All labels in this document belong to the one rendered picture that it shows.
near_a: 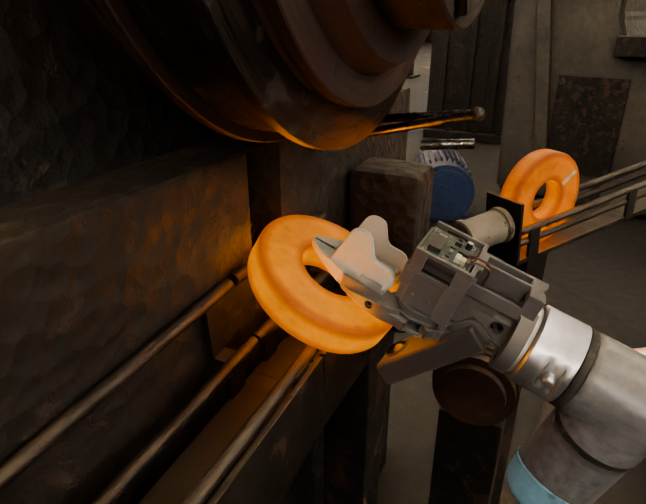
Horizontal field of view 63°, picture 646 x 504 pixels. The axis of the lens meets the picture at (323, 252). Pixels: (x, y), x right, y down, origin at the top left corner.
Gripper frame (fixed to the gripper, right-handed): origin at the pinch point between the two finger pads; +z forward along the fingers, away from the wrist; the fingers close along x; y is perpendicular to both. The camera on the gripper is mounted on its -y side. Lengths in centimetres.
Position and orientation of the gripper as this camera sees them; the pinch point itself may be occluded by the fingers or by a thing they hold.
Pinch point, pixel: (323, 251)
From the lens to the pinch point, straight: 52.5
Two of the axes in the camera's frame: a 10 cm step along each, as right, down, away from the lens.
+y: 2.9, -8.0, -5.2
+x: -4.4, 3.8, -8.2
